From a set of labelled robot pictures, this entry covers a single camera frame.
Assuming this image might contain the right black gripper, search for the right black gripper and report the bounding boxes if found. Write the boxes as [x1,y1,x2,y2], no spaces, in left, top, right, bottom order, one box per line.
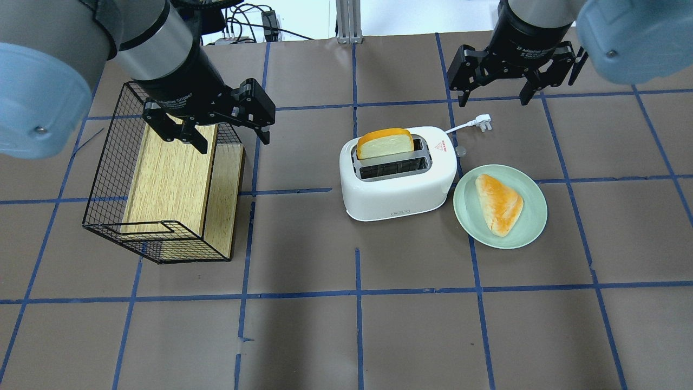
[448,2,589,108]

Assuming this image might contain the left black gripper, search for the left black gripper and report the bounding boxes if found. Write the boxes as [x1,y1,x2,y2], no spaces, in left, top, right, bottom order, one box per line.
[133,46,276,155]

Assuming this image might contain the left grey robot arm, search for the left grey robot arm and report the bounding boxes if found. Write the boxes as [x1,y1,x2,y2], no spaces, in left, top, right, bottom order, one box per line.
[1,1,276,159]

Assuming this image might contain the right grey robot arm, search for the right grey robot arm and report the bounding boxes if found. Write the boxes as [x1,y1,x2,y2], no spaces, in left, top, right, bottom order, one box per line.
[447,1,692,106]

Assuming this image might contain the white two-slot toaster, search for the white two-slot toaster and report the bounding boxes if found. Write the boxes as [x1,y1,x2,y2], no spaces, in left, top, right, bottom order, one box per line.
[339,126,457,222]

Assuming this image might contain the wooden shelf box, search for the wooden shelf box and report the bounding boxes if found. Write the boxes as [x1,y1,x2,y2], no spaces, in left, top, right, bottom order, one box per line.
[118,125,245,263]

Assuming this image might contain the light green plate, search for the light green plate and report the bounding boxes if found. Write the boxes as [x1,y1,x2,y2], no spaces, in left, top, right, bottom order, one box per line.
[453,165,547,249]

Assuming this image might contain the triangular golden bread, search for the triangular golden bread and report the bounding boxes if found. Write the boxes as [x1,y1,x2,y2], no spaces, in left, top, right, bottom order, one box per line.
[475,174,524,237]

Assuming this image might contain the yellow toast slice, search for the yellow toast slice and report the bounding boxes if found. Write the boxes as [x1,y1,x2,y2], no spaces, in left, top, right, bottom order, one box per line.
[356,128,414,160]

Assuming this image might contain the white toaster power cable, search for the white toaster power cable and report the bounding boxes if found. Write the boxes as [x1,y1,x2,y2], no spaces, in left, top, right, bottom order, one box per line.
[444,114,493,135]

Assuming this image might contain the black wire basket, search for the black wire basket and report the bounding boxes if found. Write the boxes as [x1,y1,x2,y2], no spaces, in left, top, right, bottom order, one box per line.
[82,81,245,265]

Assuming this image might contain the black background cables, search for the black background cables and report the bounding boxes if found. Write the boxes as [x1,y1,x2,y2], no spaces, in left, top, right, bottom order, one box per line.
[203,3,315,45]

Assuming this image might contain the aluminium frame post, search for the aluminium frame post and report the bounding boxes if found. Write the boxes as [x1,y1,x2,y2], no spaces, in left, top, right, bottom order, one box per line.
[336,0,363,44]

